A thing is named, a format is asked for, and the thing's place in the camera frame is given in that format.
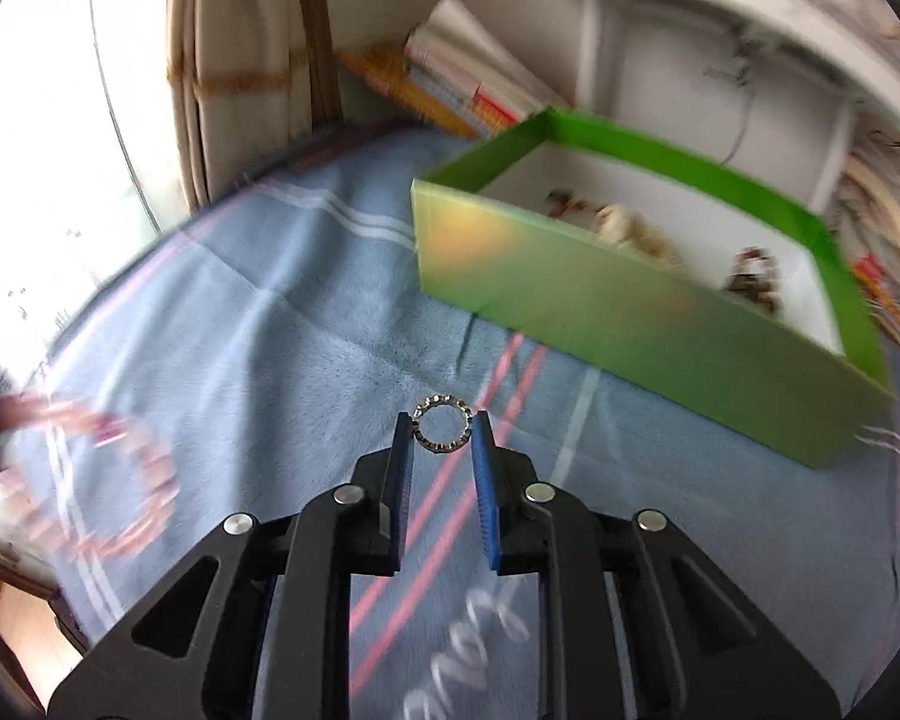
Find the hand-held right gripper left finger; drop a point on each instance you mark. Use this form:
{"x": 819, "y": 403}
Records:
{"x": 401, "y": 480}

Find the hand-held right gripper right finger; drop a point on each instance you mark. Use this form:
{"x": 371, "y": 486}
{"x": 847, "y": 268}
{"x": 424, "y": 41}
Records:
{"x": 487, "y": 495}

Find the green cardboard box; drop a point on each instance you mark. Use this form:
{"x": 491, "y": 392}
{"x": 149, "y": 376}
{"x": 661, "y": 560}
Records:
{"x": 630, "y": 330}

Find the blue striped blanket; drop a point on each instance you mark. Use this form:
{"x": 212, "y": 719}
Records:
{"x": 285, "y": 330}

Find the window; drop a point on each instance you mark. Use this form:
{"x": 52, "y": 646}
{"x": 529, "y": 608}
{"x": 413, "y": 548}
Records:
{"x": 60, "y": 150}

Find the leaning stack of books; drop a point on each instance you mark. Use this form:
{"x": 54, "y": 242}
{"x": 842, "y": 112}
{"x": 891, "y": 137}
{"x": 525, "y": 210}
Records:
{"x": 457, "y": 67}

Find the beige curtain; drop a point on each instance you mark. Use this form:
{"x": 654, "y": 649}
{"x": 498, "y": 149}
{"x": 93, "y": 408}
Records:
{"x": 247, "y": 67}

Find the flat stack of books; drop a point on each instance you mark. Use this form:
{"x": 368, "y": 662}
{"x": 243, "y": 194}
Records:
{"x": 892, "y": 240}

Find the white desk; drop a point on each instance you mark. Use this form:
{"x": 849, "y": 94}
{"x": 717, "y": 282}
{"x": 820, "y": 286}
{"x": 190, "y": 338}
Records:
{"x": 682, "y": 22}

